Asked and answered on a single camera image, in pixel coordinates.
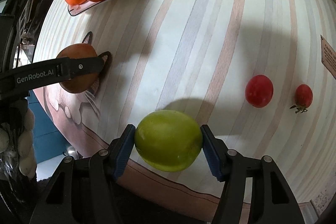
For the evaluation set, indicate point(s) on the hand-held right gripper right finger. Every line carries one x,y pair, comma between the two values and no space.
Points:
212,153

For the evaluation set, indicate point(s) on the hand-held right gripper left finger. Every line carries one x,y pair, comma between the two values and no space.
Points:
123,150

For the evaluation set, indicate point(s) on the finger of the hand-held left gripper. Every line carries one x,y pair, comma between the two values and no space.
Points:
26,8
78,66

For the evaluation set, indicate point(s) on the dark brown-green round fruit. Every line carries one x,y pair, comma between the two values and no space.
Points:
76,52

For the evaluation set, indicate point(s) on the green apple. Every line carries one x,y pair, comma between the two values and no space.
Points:
168,140

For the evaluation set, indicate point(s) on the person's left hand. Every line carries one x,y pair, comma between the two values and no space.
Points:
25,145

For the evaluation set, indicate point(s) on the blue kitchen cabinet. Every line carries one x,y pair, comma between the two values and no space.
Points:
44,124

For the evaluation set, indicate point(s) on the red cherry tomato with stem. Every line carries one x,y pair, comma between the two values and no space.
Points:
304,95

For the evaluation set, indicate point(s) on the striped cat-print tablecloth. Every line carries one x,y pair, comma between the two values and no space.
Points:
197,43

